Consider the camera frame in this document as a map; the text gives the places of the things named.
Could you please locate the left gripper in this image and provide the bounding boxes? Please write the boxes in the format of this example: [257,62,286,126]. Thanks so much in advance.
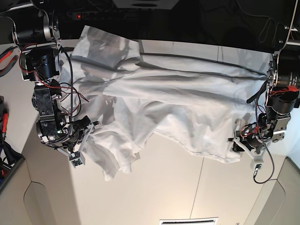
[232,128,265,152]

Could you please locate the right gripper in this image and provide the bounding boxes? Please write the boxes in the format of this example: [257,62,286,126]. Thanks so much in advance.
[55,116,91,152]

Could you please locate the white t-shirt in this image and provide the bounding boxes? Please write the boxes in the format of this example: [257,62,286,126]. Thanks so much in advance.
[61,26,266,181]

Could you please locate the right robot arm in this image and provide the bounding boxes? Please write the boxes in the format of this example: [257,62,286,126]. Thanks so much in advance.
[5,0,90,154]

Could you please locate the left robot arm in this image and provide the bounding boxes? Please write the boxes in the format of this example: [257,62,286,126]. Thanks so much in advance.
[234,0,300,154]

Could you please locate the orange grey pliers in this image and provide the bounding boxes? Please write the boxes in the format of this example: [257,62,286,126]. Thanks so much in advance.
[0,46,19,77]

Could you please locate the power strip with red light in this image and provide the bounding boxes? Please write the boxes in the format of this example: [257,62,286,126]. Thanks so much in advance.
[66,11,127,21]

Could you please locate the white speaker box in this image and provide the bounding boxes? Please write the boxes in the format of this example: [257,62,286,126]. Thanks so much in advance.
[113,0,179,10]

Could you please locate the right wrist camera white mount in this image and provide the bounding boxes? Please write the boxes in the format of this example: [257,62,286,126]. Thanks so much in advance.
[56,121,100,168]

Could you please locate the white cable on floor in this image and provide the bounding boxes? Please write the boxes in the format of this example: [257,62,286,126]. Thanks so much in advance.
[229,0,289,45]

